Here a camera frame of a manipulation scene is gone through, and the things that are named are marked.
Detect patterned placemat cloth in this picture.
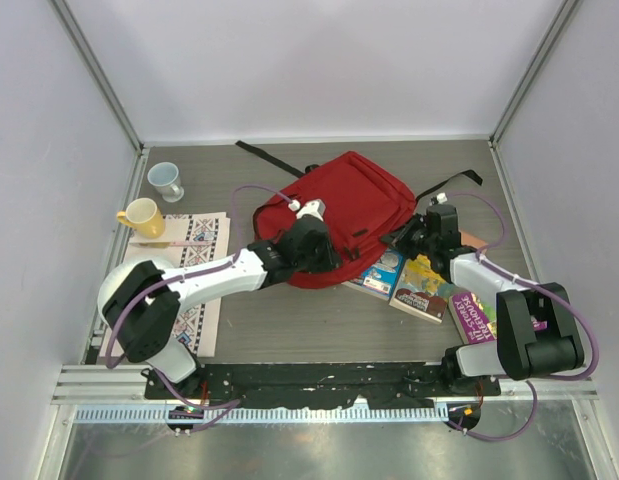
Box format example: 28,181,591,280
123,212,230,357

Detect blue comic book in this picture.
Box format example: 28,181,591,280
343,249,404,301

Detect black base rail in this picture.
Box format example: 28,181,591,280
175,362,501,410

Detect light blue cup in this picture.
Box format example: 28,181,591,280
147,162,185,203

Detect red backpack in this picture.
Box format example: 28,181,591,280
234,140,483,290

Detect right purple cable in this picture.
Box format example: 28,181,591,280
438,192,601,442

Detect yellow paperback book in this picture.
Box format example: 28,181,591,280
389,255,456,324

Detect purple treehouse book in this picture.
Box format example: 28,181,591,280
448,291,497,345

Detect white cable duct strip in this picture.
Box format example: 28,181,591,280
74,403,448,425

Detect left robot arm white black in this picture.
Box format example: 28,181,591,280
97,214,340,399

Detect yellow mug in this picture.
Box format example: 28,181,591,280
116,198,166,239

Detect white paper plate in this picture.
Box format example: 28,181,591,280
97,255,174,319

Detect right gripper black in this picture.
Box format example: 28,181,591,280
381,212,438,260

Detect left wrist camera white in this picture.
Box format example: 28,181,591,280
288,199,326,221

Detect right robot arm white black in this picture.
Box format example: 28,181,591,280
381,204,598,395

